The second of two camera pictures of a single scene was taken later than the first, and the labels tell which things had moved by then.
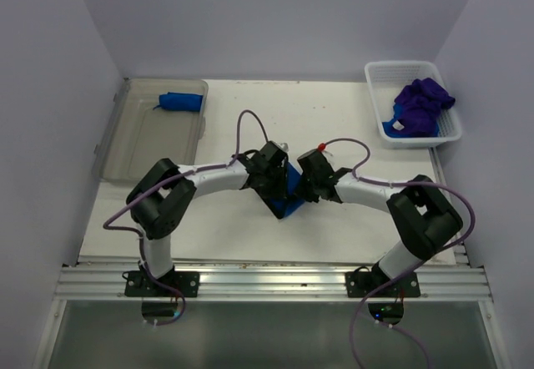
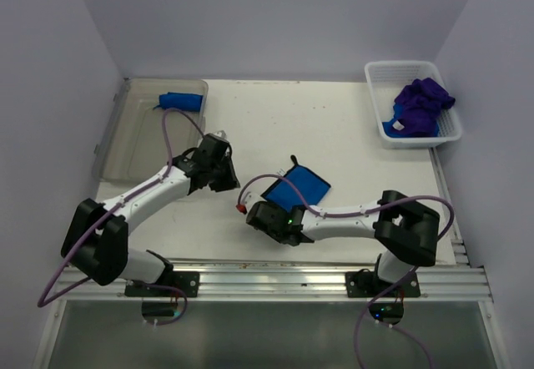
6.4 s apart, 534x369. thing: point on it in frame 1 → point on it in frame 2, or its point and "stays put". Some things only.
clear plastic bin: x=134 y=133 stays put
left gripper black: x=279 y=189 → x=230 y=181
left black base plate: x=138 y=284 stays put
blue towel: x=180 y=102 stays put
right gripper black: x=308 y=196 → x=271 y=205
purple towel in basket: x=418 y=106 stays put
